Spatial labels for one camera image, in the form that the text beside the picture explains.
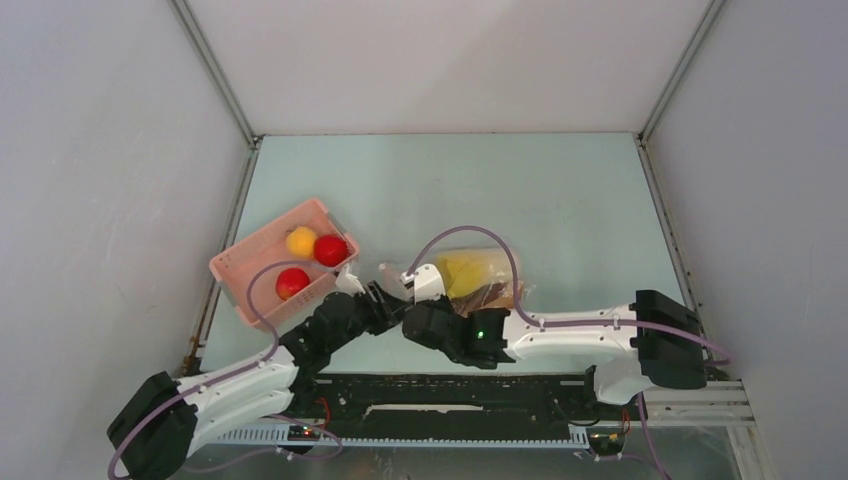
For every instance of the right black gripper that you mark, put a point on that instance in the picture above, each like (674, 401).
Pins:
(440, 302)

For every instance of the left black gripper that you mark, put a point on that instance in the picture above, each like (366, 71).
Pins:
(388, 300)

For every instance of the clear zip top bag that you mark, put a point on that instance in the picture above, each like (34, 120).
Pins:
(389, 274)

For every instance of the fake red apple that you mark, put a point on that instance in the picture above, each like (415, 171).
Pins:
(330, 250)

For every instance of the fake red orange peach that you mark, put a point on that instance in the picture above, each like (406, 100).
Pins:
(290, 282)

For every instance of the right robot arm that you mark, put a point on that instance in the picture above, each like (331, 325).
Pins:
(651, 342)

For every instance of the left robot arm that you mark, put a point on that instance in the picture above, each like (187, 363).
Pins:
(167, 420)

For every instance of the pink plastic basket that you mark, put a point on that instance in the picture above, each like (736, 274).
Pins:
(247, 271)

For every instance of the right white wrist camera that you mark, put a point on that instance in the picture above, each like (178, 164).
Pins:
(425, 283)

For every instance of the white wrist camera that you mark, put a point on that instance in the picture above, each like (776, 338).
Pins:
(425, 283)
(347, 279)

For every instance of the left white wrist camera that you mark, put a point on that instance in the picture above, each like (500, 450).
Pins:
(347, 279)

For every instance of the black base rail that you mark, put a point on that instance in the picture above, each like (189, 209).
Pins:
(457, 407)

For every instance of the white cable duct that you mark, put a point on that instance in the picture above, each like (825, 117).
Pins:
(289, 435)

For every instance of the left aluminium frame post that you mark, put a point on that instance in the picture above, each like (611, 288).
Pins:
(188, 20)

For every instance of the aluminium frame post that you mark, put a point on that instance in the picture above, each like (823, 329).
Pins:
(686, 60)
(188, 20)

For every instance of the right aluminium frame post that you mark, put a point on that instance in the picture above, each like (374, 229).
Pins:
(686, 60)

